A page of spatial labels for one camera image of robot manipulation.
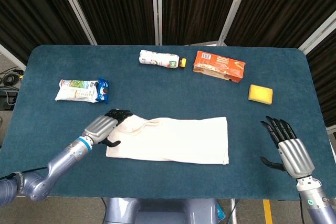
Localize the metal table leg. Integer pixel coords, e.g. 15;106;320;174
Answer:
229;198;237;224

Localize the orange cardboard carton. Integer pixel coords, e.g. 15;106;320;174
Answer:
192;50;246;83

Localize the white snack bag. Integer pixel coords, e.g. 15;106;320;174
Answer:
54;79;99;103

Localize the white partition post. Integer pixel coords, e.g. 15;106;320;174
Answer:
54;0;98;46
298;11;336;55
0;43;27;71
151;0;164;46
217;0;253;47

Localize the black floor box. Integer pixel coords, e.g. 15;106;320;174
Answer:
0;89;18;111

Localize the yellow sponge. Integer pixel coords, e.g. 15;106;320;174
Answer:
248;84;274;105

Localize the blue object under table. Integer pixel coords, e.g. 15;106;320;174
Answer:
217;202;227;221

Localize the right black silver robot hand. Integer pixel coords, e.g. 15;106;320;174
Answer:
259;115;316;179

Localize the teal table cover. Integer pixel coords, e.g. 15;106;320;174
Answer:
0;45;336;199

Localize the white T-shirt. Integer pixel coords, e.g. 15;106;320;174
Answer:
106;115;229;166

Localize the black floor cable bundle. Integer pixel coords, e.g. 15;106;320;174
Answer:
0;68;25;89

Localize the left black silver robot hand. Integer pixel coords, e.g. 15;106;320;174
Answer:
83;108;134;148

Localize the yellow floor tape strip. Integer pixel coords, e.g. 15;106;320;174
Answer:
263;199;272;224

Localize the white drink bottle yellow cap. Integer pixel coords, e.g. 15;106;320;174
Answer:
138;49;187;68

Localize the grey-blue robot torso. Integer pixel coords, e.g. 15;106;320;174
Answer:
103;197;218;224

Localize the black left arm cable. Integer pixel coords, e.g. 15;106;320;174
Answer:
0;165;50;180

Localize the dark brown pleated curtain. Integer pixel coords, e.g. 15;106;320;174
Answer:
0;0;90;65
161;0;244;46
224;0;336;49
64;0;157;46
306;32;336;127

